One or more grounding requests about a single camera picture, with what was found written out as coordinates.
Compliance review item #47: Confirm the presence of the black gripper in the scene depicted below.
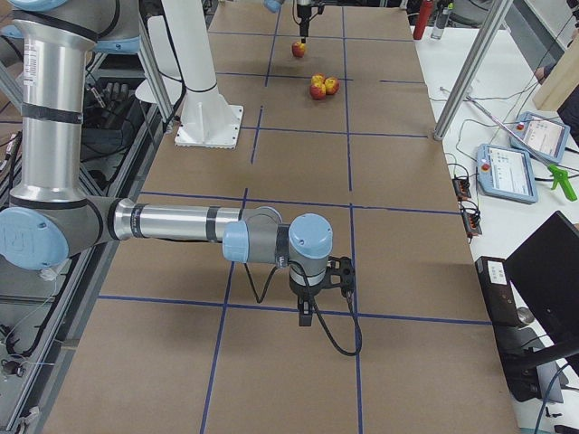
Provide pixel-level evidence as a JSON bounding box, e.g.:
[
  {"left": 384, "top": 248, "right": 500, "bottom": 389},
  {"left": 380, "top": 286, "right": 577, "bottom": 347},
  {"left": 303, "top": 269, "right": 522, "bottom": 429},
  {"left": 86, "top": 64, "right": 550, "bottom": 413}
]
[
  {"left": 296, "top": 0, "right": 323, "bottom": 43},
  {"left": 289, "top": 263, "right": 330, "bottom": 326}
]

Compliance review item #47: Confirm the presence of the red yellow apple carried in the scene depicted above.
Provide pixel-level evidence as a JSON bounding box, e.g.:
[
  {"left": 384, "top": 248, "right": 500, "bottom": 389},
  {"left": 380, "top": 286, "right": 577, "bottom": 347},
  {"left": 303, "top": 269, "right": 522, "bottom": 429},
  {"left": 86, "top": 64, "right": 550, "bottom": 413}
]
[{"left": 291, "top": 41, "right": 307, "bottom": 58}]

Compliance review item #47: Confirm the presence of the red yellow apple back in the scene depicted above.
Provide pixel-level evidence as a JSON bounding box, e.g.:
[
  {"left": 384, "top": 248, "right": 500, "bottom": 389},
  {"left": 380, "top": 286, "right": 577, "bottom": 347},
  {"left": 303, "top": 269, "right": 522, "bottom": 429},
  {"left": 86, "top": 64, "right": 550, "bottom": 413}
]
[{"left": 310, "top": 73, "right": 326, "bottom": 84}]

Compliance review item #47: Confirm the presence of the red yellow apple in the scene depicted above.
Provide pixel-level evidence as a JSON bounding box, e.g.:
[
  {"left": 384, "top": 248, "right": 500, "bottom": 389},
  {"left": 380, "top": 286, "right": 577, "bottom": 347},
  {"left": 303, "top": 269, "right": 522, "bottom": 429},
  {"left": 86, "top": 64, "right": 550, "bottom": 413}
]
[
  {"left": 310, "top": 73, "right": 326, "bottom": 84},
  {"left": 308, "top": 82, "right": 327, "bottom": 100},
  {"left": 324, "top": 77, "right": 340, "bottom": 95}
]

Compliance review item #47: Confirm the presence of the red yellow apple middle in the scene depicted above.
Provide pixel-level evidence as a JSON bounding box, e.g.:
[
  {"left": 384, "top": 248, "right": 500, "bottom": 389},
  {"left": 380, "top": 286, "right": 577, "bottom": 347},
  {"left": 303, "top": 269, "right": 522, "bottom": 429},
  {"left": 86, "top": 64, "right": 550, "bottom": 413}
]
[{"left": 324, "top": 77, "right": 340, "bottom": 95}]

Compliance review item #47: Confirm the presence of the red yellow apple front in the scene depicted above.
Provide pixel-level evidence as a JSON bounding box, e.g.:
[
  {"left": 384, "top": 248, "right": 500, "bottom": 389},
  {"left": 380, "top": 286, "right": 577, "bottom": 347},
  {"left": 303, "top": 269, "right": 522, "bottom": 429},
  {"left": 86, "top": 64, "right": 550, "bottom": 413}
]
[{"left": 308, "top": 82, "right": 327, "bottom": 100}]

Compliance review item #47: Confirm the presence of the red bottle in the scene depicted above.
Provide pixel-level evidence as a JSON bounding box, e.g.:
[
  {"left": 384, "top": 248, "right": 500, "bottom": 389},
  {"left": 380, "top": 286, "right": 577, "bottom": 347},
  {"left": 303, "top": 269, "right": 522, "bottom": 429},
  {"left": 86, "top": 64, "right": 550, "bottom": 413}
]
[{"left": 413, "top": 0, "right": 434, "bottom": 41}]

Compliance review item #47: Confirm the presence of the clear water bottle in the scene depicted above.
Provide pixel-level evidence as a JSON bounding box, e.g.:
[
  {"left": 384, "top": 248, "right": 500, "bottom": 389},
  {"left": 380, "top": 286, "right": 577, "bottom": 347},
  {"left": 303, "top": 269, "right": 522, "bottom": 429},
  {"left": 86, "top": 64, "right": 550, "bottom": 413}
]
[{"left": 431, "top": 0, "right": 454, "bottom": 40}]

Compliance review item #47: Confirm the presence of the white curved panel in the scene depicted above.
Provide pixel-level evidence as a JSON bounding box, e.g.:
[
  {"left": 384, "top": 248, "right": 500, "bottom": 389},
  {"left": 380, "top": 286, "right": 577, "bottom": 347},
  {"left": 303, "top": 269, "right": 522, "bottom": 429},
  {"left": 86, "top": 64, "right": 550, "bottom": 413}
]
[{"left": 136, "top": 15, "right": 182, "bottom": 111}]

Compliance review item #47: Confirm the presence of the near orange black adapter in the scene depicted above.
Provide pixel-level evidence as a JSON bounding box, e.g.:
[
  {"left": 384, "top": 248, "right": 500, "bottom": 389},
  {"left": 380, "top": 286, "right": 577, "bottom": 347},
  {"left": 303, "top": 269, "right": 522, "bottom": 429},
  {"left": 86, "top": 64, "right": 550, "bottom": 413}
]
[{"left": 459, "top": 200, "right": 482, "bottom": 240}]

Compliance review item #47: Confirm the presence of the black computer box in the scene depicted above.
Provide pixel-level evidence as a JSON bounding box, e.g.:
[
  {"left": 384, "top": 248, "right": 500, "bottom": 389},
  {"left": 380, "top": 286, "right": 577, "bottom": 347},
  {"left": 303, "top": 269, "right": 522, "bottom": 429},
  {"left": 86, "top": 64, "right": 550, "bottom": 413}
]
[{"left": 475, "top": 256, "right": 564, "bottom": 403}]

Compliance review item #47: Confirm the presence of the near blue teach pendant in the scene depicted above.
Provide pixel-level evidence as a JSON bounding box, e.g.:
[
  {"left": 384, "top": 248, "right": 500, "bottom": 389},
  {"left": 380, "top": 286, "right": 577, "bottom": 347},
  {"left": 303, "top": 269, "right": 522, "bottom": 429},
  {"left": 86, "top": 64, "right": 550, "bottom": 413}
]
[{"left": 476, "top": 144, "right": 538, "bottom": 204}]

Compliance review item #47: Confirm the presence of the blue teach pendant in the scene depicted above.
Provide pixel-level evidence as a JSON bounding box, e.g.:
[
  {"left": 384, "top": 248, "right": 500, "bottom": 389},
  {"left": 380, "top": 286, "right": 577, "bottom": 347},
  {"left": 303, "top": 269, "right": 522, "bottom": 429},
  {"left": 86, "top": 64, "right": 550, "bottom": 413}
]
[
  {"left": 476, "top": 144, "right": 538, "bottom": 204},
  {"left": 510, "top": 111, "right": 570, "bottom": 164}
]

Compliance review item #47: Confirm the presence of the black monitor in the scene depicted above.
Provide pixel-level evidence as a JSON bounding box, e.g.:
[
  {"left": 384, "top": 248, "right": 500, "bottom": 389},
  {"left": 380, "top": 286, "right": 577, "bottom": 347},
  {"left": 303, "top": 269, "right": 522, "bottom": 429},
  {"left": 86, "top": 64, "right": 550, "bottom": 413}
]
[{"left": 506, "top": 212, "right": 579, "bottom": 343}]

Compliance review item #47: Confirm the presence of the far blue teach pendant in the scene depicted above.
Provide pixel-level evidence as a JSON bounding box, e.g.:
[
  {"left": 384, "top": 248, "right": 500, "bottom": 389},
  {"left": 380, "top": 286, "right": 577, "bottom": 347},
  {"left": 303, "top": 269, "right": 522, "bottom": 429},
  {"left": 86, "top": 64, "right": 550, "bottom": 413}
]
[{"left": 510, "top": 111, "right": 570, "bottom": 164}]

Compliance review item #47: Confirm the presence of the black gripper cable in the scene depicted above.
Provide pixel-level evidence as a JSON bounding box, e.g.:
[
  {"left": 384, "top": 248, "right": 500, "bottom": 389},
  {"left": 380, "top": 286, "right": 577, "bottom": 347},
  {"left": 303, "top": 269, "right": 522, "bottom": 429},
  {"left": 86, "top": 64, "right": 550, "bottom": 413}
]
[{"left": 243, "top": 260, "right": 365, "bottom": 356}]

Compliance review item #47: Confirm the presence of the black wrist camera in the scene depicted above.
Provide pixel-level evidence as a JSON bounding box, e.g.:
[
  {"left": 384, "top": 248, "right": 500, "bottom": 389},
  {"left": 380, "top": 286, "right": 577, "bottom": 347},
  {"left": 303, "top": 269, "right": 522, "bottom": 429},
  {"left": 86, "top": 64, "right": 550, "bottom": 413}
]
[{"left": 326, "top": 256, "right": 356, "bottom": 297}]

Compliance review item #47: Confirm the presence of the white camera stand column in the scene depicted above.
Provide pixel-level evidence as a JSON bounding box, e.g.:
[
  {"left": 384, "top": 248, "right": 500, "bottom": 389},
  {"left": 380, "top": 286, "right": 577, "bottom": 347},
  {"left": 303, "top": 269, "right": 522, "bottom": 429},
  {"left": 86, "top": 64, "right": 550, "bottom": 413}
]
[{"left": 162, "top": 0, "right": 243, "bottom": 149}]

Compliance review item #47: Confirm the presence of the aluminium frame post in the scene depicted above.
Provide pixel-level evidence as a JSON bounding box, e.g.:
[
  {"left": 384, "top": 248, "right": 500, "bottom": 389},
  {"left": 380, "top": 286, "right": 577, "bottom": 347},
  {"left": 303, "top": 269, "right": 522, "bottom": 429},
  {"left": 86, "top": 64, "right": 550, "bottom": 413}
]
[{"left": 433, "top": 0, "right": 513, "bottom": 141}]

